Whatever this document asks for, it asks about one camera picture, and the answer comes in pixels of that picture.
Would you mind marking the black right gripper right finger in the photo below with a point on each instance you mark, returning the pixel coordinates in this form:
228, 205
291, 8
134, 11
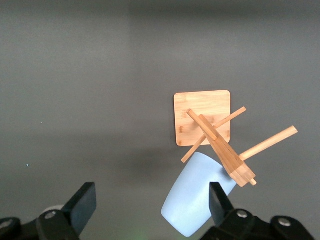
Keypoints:
220, 205

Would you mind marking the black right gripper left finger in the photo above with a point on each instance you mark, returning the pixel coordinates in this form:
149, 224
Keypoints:
80, 202

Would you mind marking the light blue cup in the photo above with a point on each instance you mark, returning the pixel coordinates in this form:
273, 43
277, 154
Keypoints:
190, 190

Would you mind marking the wooden cup rack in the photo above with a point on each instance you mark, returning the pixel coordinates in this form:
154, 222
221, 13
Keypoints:
200, 112

